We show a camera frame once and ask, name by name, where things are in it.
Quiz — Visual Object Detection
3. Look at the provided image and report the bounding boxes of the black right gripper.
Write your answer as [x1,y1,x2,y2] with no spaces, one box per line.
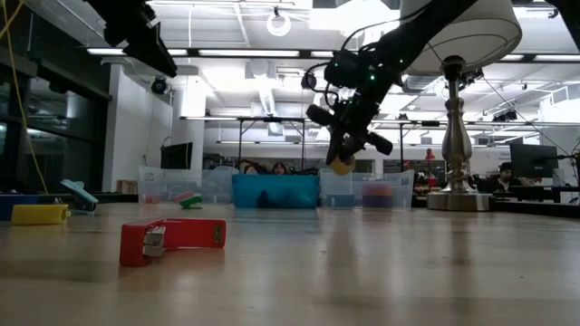
[305,101,394,167]

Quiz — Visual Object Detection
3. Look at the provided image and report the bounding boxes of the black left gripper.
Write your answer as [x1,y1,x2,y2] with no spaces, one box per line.
[85,0,179,78]

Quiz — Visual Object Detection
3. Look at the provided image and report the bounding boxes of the yellow tape roll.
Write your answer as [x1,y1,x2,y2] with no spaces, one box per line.
[329,154,357,177]

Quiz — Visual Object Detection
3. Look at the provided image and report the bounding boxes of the teal staple remover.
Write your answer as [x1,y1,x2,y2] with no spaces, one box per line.
[60,178,100,215]

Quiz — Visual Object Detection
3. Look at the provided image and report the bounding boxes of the yellow mini stapler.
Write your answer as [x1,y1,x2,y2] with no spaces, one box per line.
[11,204,73,226]

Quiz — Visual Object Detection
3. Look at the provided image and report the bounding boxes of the clear plastic bin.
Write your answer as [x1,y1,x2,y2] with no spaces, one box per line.
[318,168,414,210]
[138,165,237,205]

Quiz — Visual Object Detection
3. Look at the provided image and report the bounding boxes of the teal plastic bin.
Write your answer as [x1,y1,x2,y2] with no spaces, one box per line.
[231,174,321,210]

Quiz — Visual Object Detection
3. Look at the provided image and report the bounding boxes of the black monitor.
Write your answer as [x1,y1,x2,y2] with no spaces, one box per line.
[159,141,194,170]
[509,143,559,179]

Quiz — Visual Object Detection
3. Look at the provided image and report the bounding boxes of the silver table lamp white shade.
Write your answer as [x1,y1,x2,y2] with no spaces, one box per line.
[392,0,523,213]

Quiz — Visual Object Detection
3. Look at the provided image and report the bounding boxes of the brown cardboard boxes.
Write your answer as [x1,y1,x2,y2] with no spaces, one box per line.
[116,178,139,195]

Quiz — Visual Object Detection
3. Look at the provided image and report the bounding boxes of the black desk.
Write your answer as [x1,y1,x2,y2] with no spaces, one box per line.
[493,183,580,205]

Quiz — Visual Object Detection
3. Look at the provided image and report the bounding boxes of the black metal gantry frame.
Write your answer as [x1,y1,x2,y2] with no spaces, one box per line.
[235,115,309,176]

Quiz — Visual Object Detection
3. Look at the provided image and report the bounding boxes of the white ring ceiling light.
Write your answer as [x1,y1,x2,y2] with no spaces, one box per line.
[266,9,293,37]

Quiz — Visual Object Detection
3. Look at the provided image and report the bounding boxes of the yellow extension cable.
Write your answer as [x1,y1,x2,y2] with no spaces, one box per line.
[0,0,50,196]

